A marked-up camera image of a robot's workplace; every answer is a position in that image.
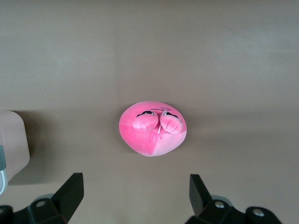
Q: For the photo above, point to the pink plastic box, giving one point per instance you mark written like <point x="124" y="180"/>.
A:
<point x="14" y="135"/>

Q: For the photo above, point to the pink plush toy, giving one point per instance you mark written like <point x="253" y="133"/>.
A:
<point x="149" y="140"/>

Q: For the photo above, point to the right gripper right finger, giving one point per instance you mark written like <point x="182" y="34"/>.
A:
<point x="201" y="200"/>

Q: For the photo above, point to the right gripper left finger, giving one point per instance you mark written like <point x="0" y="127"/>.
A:
<point x="70" y="193"/>

